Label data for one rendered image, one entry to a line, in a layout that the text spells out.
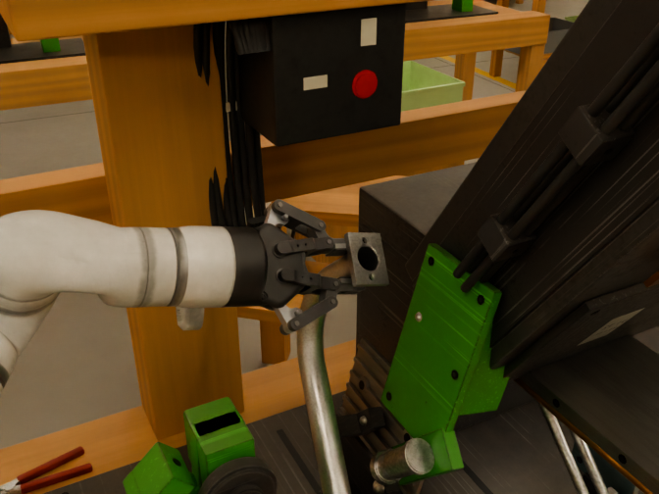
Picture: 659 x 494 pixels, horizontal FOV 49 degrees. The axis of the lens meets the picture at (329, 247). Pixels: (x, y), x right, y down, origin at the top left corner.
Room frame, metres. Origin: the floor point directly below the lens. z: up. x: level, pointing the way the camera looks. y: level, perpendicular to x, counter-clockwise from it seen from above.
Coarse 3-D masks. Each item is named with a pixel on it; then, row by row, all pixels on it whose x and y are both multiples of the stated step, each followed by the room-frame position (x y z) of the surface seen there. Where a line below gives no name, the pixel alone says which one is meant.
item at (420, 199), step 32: (384, 192) 0.91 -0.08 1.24; (416, 192) 0.91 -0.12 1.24; (448, 192) 0.91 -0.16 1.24; (384, 224) 0.86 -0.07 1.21; (416, 224) 0.81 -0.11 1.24; (384, 256) 0.86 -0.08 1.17; (384, 288) 0.85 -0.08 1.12; (384, 320) 0.85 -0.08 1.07; (384, 352) 0.85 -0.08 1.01; (512, 384) 0.84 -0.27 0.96; (480, 416) 0.82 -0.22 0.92
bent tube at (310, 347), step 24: (360, 240) 0.64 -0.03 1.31; (336, 264) 0.65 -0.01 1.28; (360, 264) 0.66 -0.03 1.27; (384, 264) 0.63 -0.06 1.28; (312, 336) 0.66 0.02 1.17; (312, 360) 0.65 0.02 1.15; (312, 384) 0.63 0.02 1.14; (312, 408) 0.61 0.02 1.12; (312, 432) 0.59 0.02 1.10; (336, 432) 0.59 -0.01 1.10; (336, 456) 0.57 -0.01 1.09; (336, 480) 0.55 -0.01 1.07
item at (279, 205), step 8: (280, 200) 0.65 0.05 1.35; (272, 208) 0.64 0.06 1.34; (280, 208) 0.64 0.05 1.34; (288, 208) 0.64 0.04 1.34; (296, 208) 0.65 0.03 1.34; (288, 216) 0.64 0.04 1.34; (296, 216) 0.64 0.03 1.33; (304, 216) 0.65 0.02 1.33; (312, 216) 0.65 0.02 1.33; (288, 224) 0.65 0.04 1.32; (296, 224) 0.65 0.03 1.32; (304, 224) 0.64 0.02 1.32; (312, 224) 0.64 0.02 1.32; (320, 224) 0.65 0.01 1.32; (304, 232) 0.65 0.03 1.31
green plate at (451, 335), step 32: (448, 256) 0.67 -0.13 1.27; (416, 288) 0.69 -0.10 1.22; (448, 288) 0.65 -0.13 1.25; (480, 288) 0.62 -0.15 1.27; (448, 320) 0.63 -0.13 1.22; (480, 320) 0.60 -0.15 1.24; (416, 352) 0.66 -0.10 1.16; (448, 352) 0.62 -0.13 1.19; (480, 352) 0.59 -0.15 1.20; (416, 384) 0.64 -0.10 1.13; (448, 384) 0.60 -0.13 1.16; (480, 384) 0.61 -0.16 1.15; (416, 416) 0.62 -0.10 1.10; (448, 416) 0.58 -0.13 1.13
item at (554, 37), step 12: (504, 0) 5.96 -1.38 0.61; (540, 0) 5.56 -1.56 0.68; (540, 12) 5.57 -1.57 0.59; (552, 24) 6.20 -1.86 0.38; (564, 24) 6.09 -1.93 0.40; (552, 36) 5.69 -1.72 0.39; (516, 48) 5.68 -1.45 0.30; (552, 48) 5.69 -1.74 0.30; (492, 60) 5.98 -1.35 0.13; (492, 72) 5.97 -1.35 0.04
